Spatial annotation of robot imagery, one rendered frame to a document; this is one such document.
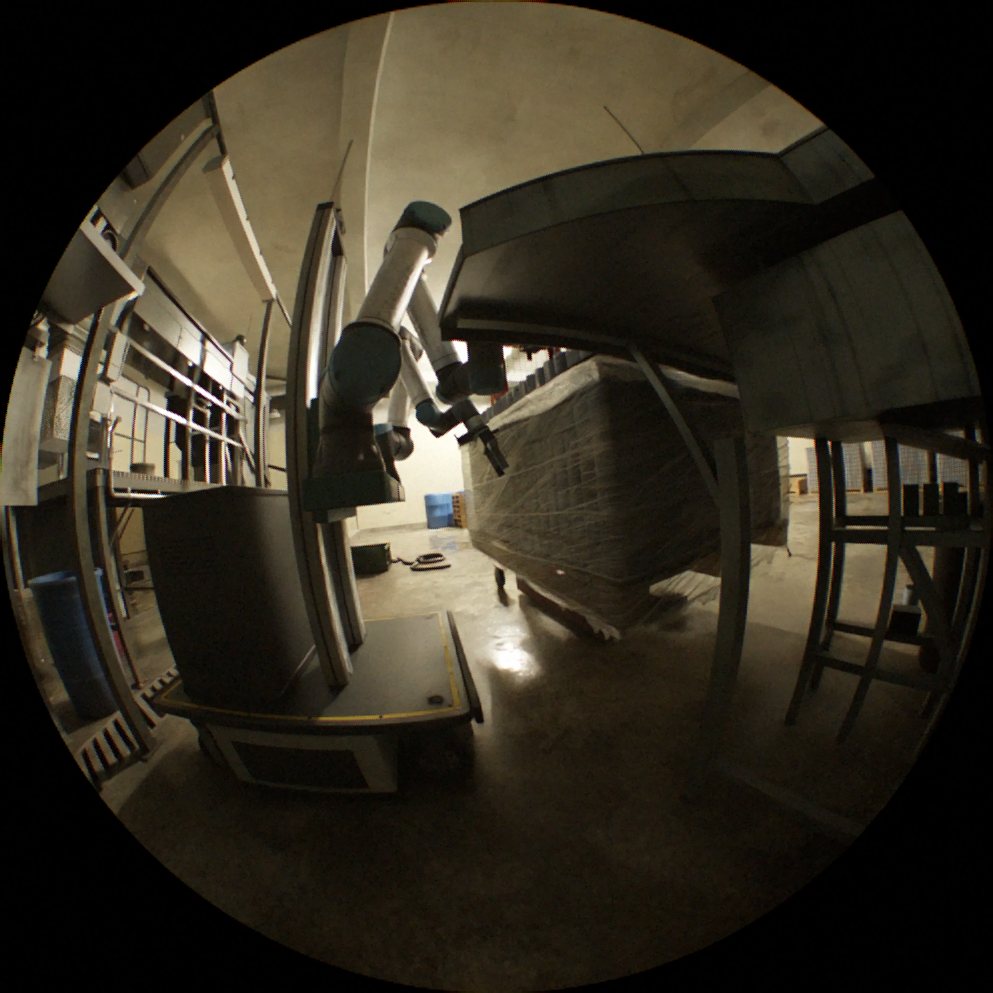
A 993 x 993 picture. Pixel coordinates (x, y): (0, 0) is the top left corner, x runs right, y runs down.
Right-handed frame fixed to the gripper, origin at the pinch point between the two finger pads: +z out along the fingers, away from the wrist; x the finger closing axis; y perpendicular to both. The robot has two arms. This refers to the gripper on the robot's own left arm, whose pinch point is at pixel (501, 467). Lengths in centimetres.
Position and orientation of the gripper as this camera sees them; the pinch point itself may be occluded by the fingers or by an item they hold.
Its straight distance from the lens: 114.8
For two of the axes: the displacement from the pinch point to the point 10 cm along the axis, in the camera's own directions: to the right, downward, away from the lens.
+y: 8.6, -4.9, 1.3
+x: -0.8, 1.3, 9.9
